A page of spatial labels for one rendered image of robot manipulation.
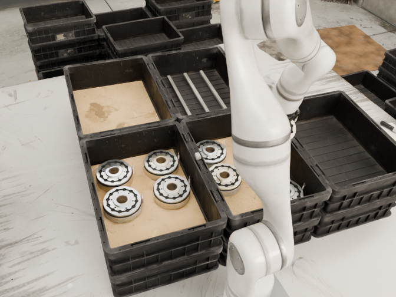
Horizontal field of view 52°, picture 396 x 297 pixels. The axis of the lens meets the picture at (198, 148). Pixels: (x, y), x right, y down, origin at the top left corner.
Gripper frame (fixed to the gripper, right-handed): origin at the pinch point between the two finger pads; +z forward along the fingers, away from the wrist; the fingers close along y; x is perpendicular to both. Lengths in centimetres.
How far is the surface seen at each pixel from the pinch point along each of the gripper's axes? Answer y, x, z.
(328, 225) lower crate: 12.8, -27.1, 17.6
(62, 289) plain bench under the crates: -63, -16, 24
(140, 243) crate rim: -42.0, -17.7, 0.0
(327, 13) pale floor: 222, 183, 181
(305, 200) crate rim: 0.9, -21.2, 1.1
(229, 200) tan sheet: -13.2, -10.9, 14.4
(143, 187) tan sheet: -34.4, 1.9, 17.7
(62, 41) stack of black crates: -38, 139, 101
